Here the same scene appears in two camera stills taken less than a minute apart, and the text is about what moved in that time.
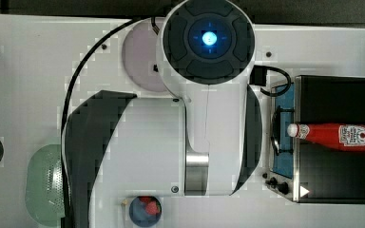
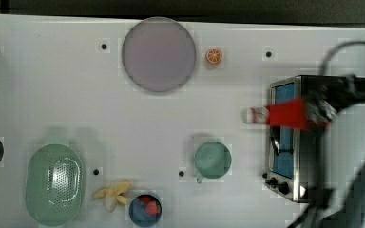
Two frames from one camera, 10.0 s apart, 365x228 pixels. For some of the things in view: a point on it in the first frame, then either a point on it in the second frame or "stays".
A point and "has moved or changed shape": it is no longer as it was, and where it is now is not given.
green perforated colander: (44, 185) stays
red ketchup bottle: (338, 137) has moved or changed shape
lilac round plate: (141, 55) stays
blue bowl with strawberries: (144, 211) stays
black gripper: (276, 130) → (324, 102)
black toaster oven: (314, 173) stays
